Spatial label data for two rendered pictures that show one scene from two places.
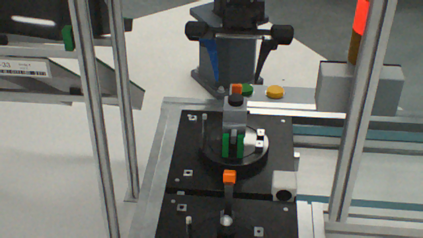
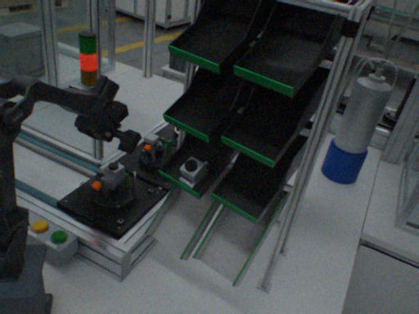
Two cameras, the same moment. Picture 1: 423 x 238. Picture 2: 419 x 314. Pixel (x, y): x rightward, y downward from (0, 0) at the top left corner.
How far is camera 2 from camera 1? 1.72 m
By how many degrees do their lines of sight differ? 107
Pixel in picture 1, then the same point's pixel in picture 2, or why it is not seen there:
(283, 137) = (78, 191)
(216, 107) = (92, 232)
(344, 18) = not seen: outside the picture
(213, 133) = (120, 200)
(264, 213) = (129, 165)
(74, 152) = (197, 289)
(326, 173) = (67, 188)
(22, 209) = not seen: hidden behind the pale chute
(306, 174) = not seen: hidden behind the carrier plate
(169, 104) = (122, 249)
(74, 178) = (203, 266)
